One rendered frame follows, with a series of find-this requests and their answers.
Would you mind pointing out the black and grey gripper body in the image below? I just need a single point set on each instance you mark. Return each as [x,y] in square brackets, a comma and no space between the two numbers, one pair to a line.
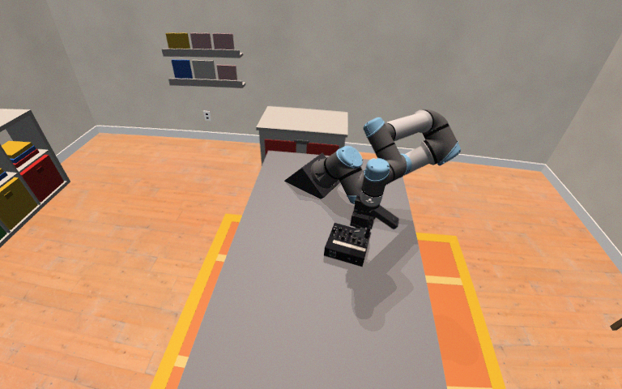
[361,217]

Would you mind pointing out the black lighting desk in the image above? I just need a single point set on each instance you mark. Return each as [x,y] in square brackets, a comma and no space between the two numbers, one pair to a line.
[344,245]

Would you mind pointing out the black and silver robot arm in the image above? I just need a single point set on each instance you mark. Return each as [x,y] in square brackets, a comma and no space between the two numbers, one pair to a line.
[439,147]

